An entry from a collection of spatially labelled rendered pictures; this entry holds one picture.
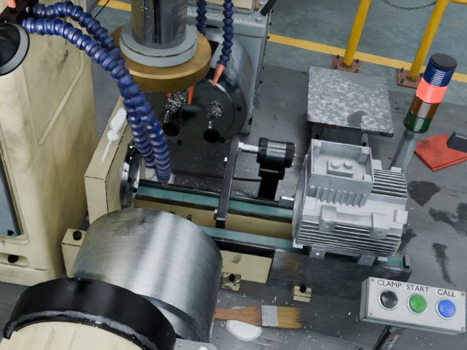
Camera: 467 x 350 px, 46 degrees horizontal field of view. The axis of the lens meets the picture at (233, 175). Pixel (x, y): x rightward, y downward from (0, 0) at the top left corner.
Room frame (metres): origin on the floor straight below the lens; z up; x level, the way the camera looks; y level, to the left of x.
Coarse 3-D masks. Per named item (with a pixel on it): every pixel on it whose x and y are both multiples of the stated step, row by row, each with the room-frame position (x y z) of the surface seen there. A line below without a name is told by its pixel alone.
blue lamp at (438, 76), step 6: (432, 66) 1.09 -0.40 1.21; (426, 72) 1.10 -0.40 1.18; (432, 72) 1.08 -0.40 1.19; (438, 72) 1.08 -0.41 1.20; (444, 72) 1.07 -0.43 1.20; (450, 72) 1.08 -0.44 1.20; (426, 78) 1.09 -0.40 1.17; (432, 78) 1.08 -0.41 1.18; (438, 78) 1.08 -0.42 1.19; (444, 78) 1.08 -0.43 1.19; (450, 78) 1.09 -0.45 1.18; (432, 84) 1.08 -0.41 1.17; (438, 84) 1.07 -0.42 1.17; (444, 84) 1.08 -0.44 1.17
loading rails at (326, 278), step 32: (160, 192) 0.86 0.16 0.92; (192, 192) 0.87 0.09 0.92; (256, 224) 0.84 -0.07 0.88; (288, 224) 0.84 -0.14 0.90; (224, 256) 0.74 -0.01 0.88; (256, 256) 0.74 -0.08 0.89; (288, 256) 0.73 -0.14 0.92; (224, 288) 0.70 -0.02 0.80; (288, 288) 0.73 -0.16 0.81; (320, 288) 0.73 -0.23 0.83; (352, 288) 0.73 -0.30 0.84
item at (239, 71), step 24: (216, 48) 1.11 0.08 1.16; (240, 48) 1.17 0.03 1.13; (240, 72) 1.08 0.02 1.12; (192, 96) 1.02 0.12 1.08; (216, 96) 1.02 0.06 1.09; (240, 96) 1.02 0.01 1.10; (168, 120) 1.02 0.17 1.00; (192, 120) 1.02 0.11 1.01; (216, 120) 1.02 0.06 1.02; (240, 120) 1.02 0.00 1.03; (192, 144) 1.02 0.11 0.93; (216, 144) 1.02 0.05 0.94
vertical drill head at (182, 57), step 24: (144, 0) 0.77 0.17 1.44; (168, 0) 0.77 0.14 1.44; (144, 24) 0.77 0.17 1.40; (168, 24) 0.77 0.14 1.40; (120, 48) 0.78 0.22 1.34; (144, 48) 0.76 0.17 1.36; (168, 48) 0.77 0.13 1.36; (192, 48) 0.79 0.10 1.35; (144, 72) 0.73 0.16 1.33; (168, 72) 0.74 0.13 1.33; (192, 72) 0.75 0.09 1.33
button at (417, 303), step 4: (416, 296) 0.56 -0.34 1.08; (420, 296) 0.57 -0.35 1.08; (412, 300) 0.56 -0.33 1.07; (416, 300) 0.56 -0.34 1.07; (420, 300) 0.56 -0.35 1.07; (424, 300) 0.56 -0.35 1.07; (412, 304) 0.55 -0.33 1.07; (416, 304) 0.55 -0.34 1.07; (420, 304) 0.55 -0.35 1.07; (424, 304) 0.55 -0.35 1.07; (412, 308) 0.54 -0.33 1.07; (416, 308) 0.54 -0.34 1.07; (420, 308) 0.55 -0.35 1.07; (424, 308) 0.55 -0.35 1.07
